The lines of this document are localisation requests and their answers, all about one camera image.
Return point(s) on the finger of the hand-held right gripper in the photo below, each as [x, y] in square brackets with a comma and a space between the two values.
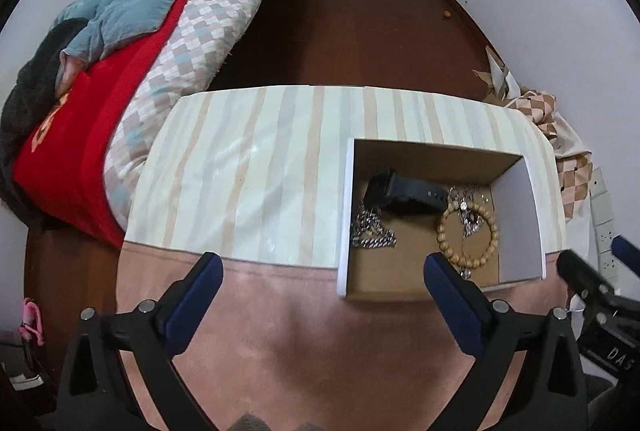
[627, 251]
[580, 271]

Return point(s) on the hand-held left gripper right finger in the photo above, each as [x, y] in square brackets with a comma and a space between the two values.
[452, 303]

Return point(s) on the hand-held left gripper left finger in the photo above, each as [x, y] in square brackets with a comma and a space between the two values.
[196, 303]

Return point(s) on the white cardboard box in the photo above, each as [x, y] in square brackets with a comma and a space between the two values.
[520, 231]

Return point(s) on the black smart band watch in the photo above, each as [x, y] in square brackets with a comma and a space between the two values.
[410, 196]

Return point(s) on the brown checkered cloth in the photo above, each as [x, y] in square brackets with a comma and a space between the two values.
[570, 161]

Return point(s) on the pink suede table cloth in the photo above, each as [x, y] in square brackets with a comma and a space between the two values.
[300, 341]

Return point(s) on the striped table cloth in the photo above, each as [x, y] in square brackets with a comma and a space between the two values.
[250, 171]

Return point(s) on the pink toy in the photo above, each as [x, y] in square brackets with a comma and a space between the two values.
[31, 321]

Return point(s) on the red blanket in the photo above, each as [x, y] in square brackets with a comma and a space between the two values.
[90, 126]

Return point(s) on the dark grey fuzzy blanket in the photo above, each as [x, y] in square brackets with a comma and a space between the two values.
[25, 81]

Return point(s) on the checkered bed sheet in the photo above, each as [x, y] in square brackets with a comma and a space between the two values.
[210, 21]

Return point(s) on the white wall sockets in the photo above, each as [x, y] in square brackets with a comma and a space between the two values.
[605, 221]

